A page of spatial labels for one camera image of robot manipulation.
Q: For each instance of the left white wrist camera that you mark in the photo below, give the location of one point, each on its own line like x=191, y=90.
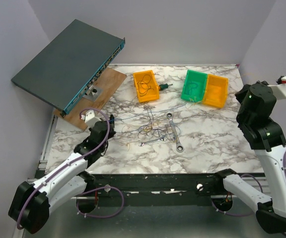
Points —
x=90, y=118

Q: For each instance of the large ratchet wrench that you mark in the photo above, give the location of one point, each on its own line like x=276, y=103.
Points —
x=179, y=146

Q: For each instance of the plywood board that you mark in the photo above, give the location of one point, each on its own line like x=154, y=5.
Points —
x=109, y=81

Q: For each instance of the small combination wrench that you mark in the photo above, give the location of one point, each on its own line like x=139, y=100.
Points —
x=152, y=141

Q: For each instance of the dark grey network switch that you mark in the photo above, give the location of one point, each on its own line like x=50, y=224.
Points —
x=66, y=68

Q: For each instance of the yellow plastic bin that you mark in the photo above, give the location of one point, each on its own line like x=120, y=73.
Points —
x=146, y=86
x=216, y=91

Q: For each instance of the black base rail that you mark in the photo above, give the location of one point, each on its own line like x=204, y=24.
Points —
x=152, y=189

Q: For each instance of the metal bracket with knob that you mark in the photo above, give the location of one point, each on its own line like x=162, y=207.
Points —
x=93, y=93

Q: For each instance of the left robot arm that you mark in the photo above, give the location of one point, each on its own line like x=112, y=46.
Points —
x=34, y=202

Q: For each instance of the green plastic bin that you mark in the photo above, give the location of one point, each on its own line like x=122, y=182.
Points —
x=194, y=86

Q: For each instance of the green stubby screwdriver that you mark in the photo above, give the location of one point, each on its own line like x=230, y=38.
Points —
x=162, y=87

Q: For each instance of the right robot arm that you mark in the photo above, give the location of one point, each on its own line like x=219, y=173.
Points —
x=267, y=140

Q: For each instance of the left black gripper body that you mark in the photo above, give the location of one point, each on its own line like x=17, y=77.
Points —
x=111, y=133

